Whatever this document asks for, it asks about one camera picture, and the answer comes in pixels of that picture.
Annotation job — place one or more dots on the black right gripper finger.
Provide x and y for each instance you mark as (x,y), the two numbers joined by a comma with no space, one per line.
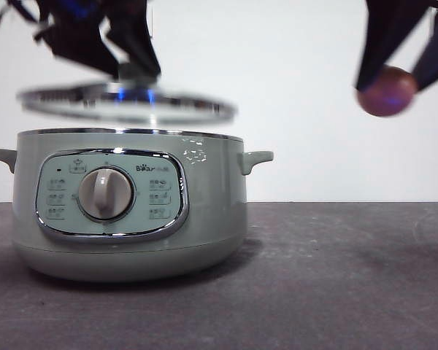
(436,47)
(383,36)

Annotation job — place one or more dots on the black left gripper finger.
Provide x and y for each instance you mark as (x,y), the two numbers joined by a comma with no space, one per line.
(84,43)
(137,40)

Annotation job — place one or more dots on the brown egg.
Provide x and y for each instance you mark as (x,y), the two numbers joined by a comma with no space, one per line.
(387,95)

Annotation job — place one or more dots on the glass lid with green knob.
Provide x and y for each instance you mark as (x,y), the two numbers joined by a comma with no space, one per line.
(131,105)

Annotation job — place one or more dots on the pale green electric pot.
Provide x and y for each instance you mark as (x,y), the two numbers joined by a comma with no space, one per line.
(131,218)

